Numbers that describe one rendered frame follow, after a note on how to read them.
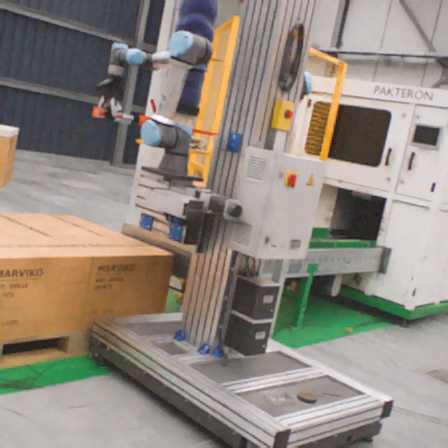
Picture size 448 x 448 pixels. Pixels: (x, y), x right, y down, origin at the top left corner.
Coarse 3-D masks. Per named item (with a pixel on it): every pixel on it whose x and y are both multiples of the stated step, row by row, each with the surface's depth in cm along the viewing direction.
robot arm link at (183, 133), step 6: (174, 126) 299; (180, 126) 299; (186, 126) 300; (180, 132) 298; (186, 132) 300; (180, 138) 298; (186, 138) 301; (174, 144) 298; (180, 144) 300; (186, 144) 302; (174, 150) 300; (180, 150) 301; (186, 150) 303
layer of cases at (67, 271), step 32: (0, 224) 352; (32, 224) 370; (64, 224) 389; (0, 256) 282; (32, 256) 294; (64, 256) 307; (96, 256) 321; (128, 256) 338; (160, 256) 356; (0, 288) 284; (32, 288) 297; (64, 288) 311; (96, 288) 327; (128, 288) 344; (160, 288) 363; (0, 320) 289; (32, 320) 302; (64, 320) 316
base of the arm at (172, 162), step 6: (168, 150) 302; (168, 156) 302; (174, 156) 301; (180, 156) 301; (186, 156) 304; (162, 162) 303; (168, 162) 301; (174, 162) 301; (180, 162) 301; (186, 162) 305; (162, 168) 302; (168, 168) 300; (174, 168) 300; (180, 168) 301; (186, 168) 304; (180, 174) 302; (186, 174) 305
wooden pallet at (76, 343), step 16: (32, 336) 304; (48, 336) 311; (64, 336) 322; (80, 336) 327; (0, 352) 293; (32, 352) 316; (48, 352) 320; (64, 352) 324; (80, 352) 330; (0, 368) 295
